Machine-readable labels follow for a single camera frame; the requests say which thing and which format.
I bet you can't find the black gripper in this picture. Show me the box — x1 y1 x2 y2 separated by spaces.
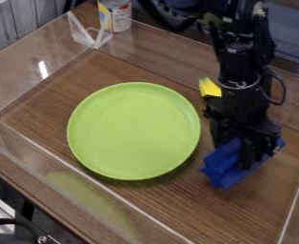
204 86 283 171

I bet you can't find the blue block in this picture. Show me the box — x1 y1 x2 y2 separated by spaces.
201 137 271 190

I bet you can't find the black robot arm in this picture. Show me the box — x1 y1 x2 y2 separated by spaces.
138 0 285 170

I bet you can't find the green round plate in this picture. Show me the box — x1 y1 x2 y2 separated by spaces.
68 82 201 181

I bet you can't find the yellow toy banana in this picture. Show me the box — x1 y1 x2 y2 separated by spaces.
199 76 221 97

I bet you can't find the white yellow can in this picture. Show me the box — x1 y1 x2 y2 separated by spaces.
97 0 132 33

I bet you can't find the clear acrylic enclosure wall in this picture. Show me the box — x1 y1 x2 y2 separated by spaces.
0 10 193 244

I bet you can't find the black cable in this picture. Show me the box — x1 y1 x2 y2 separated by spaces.
0 217 41 244

